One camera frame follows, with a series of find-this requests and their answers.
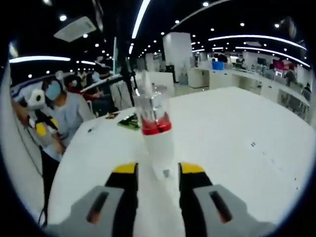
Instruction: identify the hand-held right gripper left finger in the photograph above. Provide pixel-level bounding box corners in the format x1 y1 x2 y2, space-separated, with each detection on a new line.
46 162 139 237

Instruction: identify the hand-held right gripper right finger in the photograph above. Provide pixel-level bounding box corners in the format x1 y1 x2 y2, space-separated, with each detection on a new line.
178 161 276 237

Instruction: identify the green skincare packet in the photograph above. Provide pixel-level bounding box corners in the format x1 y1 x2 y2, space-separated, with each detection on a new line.
117 113 142 131

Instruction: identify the white skincare bottle clear cap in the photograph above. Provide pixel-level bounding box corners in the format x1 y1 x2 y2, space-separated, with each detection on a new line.
132 83 186 237

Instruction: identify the white skincare tube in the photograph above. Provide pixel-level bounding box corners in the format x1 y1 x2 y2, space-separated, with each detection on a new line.
141 70 152 99

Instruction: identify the blue storage bin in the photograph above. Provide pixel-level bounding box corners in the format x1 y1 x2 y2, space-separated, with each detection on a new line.
211 61 225 72

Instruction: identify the person's white shirt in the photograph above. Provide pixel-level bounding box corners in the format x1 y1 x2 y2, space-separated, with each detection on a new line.
0 64 45 218

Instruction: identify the white work table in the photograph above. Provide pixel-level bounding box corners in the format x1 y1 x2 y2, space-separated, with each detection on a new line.
80 75 124 93

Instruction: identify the ceiling air conditioner panel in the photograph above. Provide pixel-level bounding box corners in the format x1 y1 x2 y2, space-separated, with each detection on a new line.
53 16 97 41

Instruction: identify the black tripod stand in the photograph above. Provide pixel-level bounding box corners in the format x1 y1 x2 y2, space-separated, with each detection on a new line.
114 36 139 111

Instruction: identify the long white office counter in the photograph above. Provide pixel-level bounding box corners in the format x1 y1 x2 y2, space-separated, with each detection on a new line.
189 66 311 120

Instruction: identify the grey water dispenser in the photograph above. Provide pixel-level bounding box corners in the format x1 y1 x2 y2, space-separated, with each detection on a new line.
178 66 189 85

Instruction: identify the white square column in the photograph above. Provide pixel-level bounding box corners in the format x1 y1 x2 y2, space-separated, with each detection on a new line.
162 32 193 75

